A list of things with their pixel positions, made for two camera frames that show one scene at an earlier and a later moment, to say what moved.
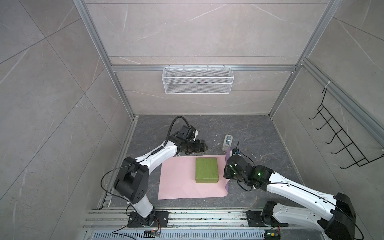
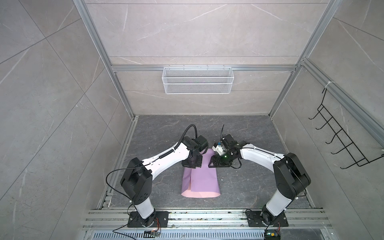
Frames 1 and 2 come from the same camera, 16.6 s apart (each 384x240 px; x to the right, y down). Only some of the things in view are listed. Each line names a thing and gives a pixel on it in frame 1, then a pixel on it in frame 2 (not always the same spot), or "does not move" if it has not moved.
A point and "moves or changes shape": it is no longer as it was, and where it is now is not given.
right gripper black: (226, 171) to (218, 164)
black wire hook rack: (331, 125) does not move
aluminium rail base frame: (105, 224) does not move
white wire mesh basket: (197, 80) does not move
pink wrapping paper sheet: (178, 180) moves or changes shape
